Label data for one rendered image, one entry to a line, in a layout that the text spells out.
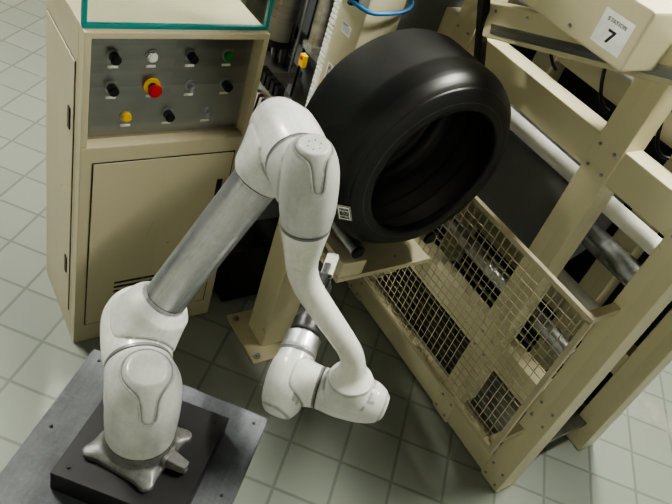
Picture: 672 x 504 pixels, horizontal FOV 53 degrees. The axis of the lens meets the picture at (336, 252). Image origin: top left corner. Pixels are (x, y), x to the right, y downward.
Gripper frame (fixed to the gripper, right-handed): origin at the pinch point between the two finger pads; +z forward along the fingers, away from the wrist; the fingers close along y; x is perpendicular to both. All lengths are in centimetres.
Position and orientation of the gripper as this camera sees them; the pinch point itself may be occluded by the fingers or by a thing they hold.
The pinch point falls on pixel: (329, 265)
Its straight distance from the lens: 177.6
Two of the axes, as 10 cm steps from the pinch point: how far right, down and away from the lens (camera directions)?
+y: 1.8, 5.5, 8.2
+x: 9.4, 1.6, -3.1
